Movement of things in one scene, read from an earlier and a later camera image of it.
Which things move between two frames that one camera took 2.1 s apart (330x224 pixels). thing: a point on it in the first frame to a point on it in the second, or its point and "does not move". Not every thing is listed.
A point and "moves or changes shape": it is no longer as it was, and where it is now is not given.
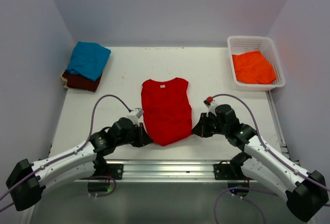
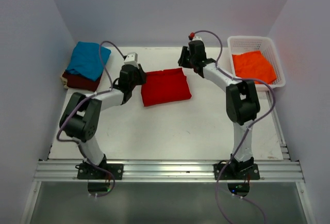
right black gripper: x=201 y=129 to x=182 y=62
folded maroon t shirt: x=74 y=81 does not move
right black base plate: x=224 y=172 does not move
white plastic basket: x=245 y=44 does not move
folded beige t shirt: x=65 y=81 does not move
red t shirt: x=167 y=110 moves or changes shape
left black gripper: x=143 y=139 to x=142 y=75
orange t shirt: x=252 y=67 does not move
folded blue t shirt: x=88 y=59 does not move
